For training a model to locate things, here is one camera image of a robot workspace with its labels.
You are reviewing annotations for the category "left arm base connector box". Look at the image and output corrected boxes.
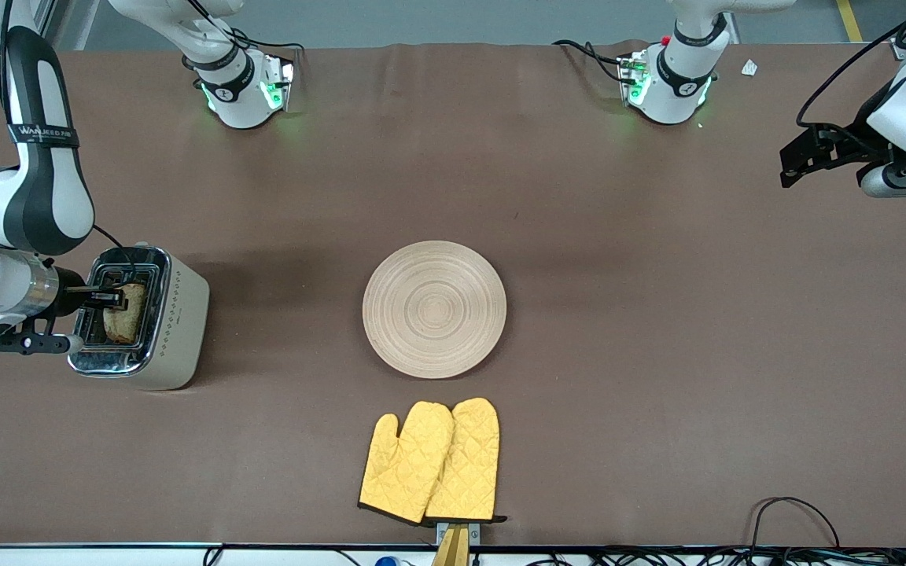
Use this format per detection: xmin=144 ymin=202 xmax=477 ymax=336
xmin=616 ymin=49 xmax=652 ymax=108

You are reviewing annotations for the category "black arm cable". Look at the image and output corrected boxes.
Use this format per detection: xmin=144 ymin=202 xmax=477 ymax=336
xmin=795 ymin=0 xmax=906 ymax=128
xmin=0 ymin=0 xmax=138 ymax=285

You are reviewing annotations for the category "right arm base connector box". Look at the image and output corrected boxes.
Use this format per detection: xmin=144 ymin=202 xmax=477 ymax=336
xmin=259 ymin=50 xmax=298 ymax=112

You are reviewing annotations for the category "cream and chrome toaster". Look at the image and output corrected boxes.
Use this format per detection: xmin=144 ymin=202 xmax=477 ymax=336
xmin=68 ymin=241 xmax=211 ymax=391

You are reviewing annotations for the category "black base cable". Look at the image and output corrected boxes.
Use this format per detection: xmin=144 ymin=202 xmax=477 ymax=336
xmin=186 ymin=0 xmax=306 ymax=54
xmin=552 ymin=39 xmax=628 ymax=84

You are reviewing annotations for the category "black left base cable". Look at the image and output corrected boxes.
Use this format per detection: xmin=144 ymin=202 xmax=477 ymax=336
xmin=552 ymin=39 xmax=628 ymax=84

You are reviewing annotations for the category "looped black cable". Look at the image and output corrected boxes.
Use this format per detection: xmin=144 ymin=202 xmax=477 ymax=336
xmin=749 ymin=496 xmax=842 ymax=551

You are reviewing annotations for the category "brown toast slice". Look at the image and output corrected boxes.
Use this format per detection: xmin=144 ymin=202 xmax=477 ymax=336
xmin=103 ymin=282 xmax=148 ymax=344

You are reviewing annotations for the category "black right base cable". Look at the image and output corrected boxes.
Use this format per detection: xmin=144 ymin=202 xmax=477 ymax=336
xmin=186 ymin=0 xmax=306 ymax=54

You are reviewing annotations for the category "brown table cover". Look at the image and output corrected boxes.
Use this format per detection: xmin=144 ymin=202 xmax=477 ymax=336
xmin=0 ymin=41 xmax=906 ymax=548

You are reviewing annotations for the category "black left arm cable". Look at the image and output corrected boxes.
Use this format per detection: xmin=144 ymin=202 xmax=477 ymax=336
xmin=795 ymin=0 xmax=906 ymax=128

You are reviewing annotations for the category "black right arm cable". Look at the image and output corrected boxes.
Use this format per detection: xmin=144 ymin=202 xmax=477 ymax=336
xmin=0 ymin=0 xmax=138 ymax=285

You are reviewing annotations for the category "small metal bracket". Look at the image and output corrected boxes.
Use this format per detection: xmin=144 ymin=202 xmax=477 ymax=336
xmin=435 ymin=520 xmax=482 ymax=548

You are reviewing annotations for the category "round wooden plate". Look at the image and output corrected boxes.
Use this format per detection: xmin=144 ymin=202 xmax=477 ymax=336
xmin=362 ymin=240 xmax=508 ymax=380

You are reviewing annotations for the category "aluminium frame profile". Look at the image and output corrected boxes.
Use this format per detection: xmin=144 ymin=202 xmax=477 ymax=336
xmin=28 ymin=0 xmax=61 ymax=50

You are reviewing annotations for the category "yellow quilted oven mitt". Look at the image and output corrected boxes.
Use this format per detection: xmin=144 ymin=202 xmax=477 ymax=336
xmin=424 ymin=397 xmax=508 ymax=525
xmin=357 ymin=401 xmax=455 ymax=526

